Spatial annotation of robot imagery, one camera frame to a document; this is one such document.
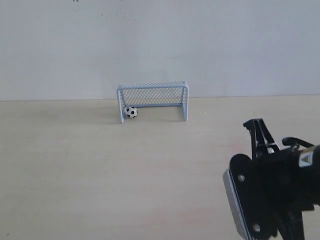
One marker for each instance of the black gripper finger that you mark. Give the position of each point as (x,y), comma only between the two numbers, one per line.
(262,142)

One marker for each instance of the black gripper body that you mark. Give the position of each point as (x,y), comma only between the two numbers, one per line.
(268,195)

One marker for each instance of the small white soccer goal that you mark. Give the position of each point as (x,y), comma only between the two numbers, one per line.
(155,94)

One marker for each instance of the black and white soccer ball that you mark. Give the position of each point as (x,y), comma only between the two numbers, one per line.
(130,112)

